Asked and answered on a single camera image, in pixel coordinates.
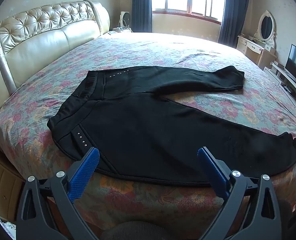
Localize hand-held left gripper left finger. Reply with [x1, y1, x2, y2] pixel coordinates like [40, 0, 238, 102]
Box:
[16, 147, 100, 240]

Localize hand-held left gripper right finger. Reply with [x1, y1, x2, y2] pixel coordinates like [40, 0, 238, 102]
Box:
[197, 147, 282, 240]

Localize black pants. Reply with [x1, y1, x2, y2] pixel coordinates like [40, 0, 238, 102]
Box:
[47, 65, 296, 187]

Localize white television stand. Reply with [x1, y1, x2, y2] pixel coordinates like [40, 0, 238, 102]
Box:
[264, 61, 296, 120]

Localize white dressing table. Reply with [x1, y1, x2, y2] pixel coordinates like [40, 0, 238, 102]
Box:
[237, 35, 276, 68]

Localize bed with floral sheet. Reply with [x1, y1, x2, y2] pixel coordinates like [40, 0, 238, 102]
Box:
[0, 31, 296, 240]

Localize cream tufted leather headboard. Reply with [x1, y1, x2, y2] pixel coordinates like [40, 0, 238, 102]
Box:
[0, 0, 111, 105]

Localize white bedside table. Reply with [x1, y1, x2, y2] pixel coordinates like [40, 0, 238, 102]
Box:
[108, 27, 133, 36]

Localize dark blue curtain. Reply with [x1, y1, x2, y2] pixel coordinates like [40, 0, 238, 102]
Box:
[131, 0, 153, 33]
[217, 0, 251, 47]

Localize white fan heater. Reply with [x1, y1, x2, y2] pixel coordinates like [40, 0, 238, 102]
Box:
[120, 11, 130, 28]

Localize cream padded bed frame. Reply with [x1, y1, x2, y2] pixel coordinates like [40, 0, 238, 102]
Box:
[0, 140, 24, 223]

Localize oval mirror with white frame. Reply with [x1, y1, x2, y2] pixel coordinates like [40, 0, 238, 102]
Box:
[254, 10, 277, 47]

